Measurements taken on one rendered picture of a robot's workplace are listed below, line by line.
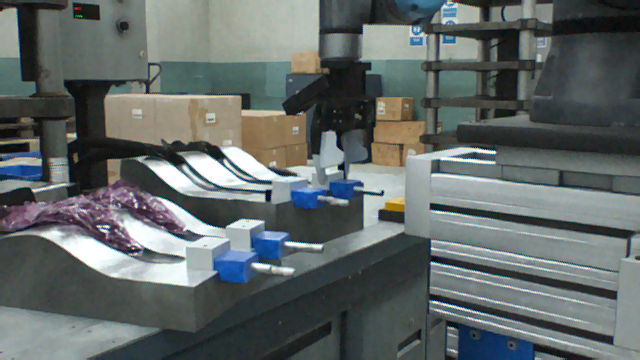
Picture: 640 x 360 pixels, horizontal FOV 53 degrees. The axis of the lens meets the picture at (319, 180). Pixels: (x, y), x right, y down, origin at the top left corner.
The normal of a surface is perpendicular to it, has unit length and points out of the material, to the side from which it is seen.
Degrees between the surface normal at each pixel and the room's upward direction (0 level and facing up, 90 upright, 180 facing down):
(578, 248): 90
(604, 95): 72
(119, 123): 83
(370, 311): 90
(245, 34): 90
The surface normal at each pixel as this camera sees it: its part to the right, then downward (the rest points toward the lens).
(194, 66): 0.81, 0.09
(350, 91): -0.58, 0.13
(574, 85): -0.73, -0.20
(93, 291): -0.32, 0.15
